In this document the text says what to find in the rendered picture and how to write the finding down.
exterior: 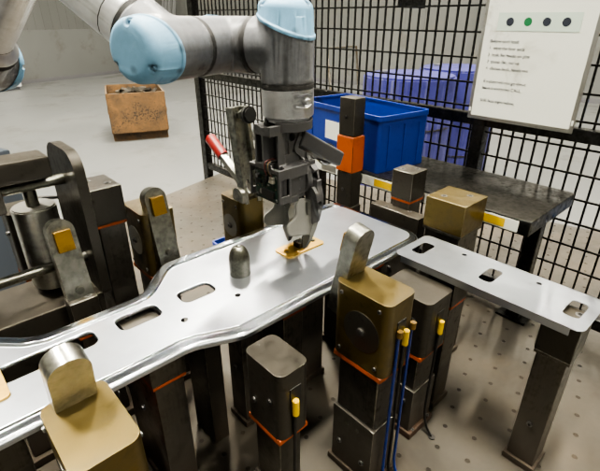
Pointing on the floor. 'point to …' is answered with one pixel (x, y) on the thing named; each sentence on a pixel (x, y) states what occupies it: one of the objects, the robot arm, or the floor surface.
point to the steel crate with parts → (136, 111)
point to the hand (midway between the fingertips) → (299, 235)
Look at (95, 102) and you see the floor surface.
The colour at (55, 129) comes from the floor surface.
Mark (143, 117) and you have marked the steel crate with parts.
